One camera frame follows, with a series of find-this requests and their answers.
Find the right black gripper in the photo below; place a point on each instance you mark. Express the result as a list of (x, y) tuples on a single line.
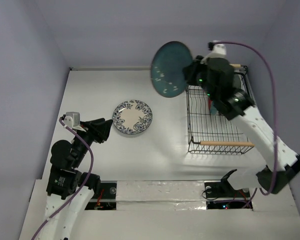
[(193, 72)]

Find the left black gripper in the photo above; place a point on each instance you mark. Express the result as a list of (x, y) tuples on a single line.
[(101, 129)]

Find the teal blue plate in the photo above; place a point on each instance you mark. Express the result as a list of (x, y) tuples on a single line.
[(166, 69)]

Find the blue white floral plate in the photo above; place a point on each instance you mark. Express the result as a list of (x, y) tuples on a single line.
[(132, 117)]

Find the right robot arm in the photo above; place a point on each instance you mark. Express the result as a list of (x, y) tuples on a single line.
[(217, 78)]

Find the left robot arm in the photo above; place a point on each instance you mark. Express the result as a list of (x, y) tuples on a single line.
[(68, 189)]

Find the red teal flower plate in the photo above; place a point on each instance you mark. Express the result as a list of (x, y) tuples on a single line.
[(212, 108)]

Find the green leaf plate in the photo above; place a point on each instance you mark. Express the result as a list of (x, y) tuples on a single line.
[(237, 81)]

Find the white front platform board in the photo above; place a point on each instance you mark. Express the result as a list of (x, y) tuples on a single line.
[(175, 210)]

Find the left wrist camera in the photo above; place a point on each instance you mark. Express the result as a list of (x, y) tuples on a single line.
[(72, 120)]

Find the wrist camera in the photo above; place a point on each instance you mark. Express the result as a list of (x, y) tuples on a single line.
[(72, 120), (217, 50)]

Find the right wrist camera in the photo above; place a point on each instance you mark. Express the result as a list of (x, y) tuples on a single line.
[(217, 50)]

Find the black wire dish rack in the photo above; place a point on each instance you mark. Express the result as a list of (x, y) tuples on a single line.
[(211, 134)]

